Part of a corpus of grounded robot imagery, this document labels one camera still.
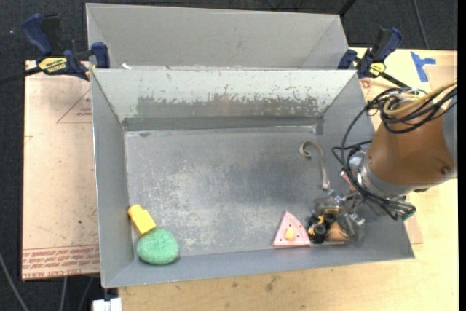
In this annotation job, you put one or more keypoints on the brown cardboard board red print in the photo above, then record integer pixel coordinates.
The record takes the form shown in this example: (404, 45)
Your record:
(58, 171)

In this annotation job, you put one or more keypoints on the pink triangular toy slice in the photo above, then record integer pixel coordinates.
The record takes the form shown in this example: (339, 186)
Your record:
(282, 238)

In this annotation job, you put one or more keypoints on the yellow plastic bottle-shaped block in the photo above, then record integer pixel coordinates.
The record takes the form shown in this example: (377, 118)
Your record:
(142, 220)

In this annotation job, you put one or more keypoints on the yellow and black toy vehicle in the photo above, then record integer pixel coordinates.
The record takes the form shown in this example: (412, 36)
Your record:
(319, 229)

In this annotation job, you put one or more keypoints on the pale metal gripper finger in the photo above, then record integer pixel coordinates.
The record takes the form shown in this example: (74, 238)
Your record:
(354, 228)
(327, 201)

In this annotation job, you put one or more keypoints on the tan rounded toy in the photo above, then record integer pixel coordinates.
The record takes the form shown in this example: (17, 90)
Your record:
(336, 234)

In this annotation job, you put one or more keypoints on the green round scrubber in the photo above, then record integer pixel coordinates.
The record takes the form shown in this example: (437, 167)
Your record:
(157, 247)

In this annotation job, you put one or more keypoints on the grey metal bin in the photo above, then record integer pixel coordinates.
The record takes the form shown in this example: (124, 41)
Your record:
(218, 175)

